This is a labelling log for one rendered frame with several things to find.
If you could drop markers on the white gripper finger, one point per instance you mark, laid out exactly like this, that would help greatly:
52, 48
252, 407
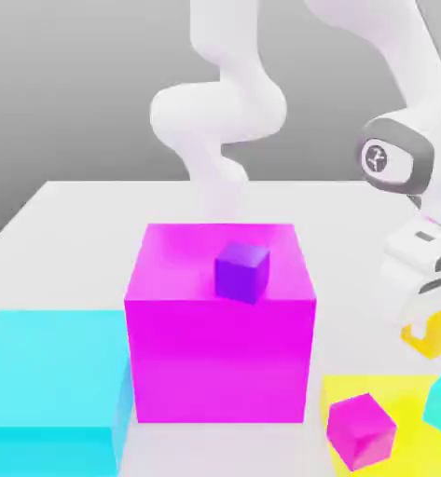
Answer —
418, 328

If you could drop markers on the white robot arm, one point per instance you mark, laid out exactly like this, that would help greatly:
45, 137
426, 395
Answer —
220, 111

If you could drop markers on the large cyan box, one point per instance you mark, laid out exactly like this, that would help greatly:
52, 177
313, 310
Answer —
44, 372

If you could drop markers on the large yellow box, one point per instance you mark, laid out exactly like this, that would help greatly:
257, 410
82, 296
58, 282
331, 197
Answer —
410, 398

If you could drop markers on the small magenta cube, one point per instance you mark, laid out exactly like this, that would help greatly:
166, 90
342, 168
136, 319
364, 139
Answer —
358, 432

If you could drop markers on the large magenta box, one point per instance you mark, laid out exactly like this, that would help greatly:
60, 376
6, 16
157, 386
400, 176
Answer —
220, 357

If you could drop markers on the small purple cube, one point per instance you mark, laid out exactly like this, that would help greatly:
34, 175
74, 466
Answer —
240, 275

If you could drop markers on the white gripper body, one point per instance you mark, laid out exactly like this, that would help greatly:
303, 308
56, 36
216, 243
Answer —
402, 283

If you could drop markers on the small orange cube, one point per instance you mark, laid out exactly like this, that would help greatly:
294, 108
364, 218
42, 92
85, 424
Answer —
438, 341

